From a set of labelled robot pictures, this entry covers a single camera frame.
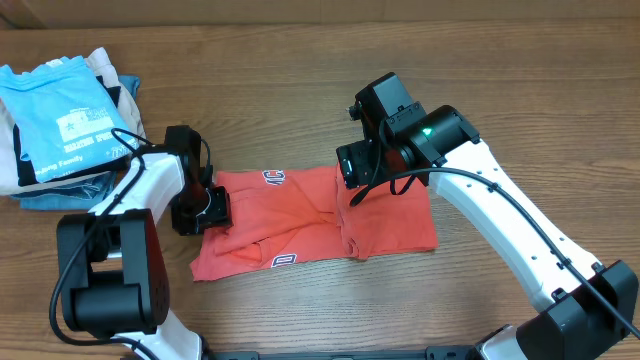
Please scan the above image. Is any red t-shirt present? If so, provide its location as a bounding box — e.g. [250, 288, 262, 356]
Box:
[190, 166, 438, 281]

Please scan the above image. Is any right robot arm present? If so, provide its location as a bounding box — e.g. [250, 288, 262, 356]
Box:
[336, 73, 639, 360]

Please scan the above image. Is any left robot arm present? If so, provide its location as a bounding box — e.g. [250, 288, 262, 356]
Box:
[49, 125, 232, 359]

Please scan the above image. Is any light blue printed t-shirt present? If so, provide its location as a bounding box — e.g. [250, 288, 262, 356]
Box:
[1, 56, 130, 184]

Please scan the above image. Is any beige folded garment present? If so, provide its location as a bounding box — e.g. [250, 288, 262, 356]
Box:
[1, 47, 146, 195]

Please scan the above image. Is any black folded garment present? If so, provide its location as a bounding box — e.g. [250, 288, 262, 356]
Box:
[12, 76, 126, 187]

